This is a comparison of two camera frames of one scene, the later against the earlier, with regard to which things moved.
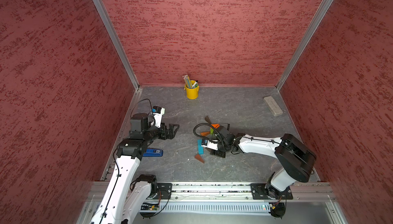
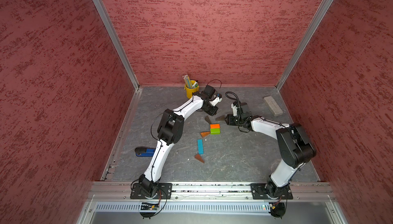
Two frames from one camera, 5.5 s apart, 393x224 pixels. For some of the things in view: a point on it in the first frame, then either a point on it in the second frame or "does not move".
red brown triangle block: x=198 y=157 does not move
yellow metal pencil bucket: x=192 y=93 does not move
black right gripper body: x=221 y=152 -> x=236 y=120
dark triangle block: x=206 y=118 does not move
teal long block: x=200 y=149 does not move
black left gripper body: x=155 y=132 -> x=210 y=109
